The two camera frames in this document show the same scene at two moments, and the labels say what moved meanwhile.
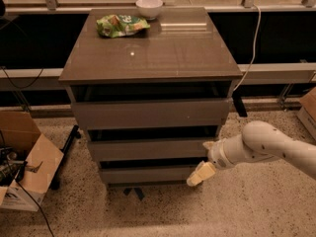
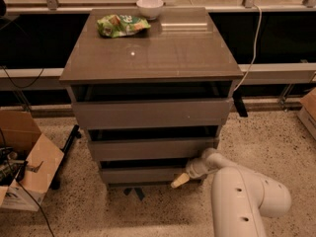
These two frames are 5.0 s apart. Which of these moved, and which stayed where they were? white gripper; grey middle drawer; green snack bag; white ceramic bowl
Moved: white gripper
Stayed: green snack bag; grey middle drawer; white ceramic bowl
